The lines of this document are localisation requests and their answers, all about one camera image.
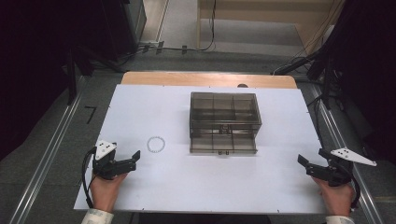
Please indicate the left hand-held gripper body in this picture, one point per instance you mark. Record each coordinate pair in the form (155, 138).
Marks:
(107, 161)

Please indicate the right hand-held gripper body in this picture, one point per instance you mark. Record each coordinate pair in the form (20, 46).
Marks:
(339, 168)

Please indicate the smoky transparent drawer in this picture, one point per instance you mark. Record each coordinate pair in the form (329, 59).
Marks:
(222, 144)

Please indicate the smoky transparent jewelry box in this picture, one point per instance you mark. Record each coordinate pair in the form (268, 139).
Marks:
(224, 109)

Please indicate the person's left hand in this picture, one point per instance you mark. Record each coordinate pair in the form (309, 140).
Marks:
(106, 191)

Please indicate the person's right hand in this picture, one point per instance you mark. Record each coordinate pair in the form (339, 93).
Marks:
(337, 199)

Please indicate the white board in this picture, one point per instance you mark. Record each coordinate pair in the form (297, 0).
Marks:
(155, 186)

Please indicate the black metal stand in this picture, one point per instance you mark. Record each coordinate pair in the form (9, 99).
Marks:
(72, 81)

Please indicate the wooden table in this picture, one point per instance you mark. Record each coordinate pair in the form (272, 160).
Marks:
(186, 79)

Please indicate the black power strip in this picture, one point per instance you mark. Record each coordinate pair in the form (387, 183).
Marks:
(292, 66)

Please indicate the dark cabinet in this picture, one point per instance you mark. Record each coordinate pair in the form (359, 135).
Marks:
(130, 25)

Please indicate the light wooden furniture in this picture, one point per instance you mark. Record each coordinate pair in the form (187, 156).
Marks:
(264, 18)

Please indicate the metal floor rail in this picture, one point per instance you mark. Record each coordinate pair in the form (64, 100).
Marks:
(49, 155)
(342, 137)

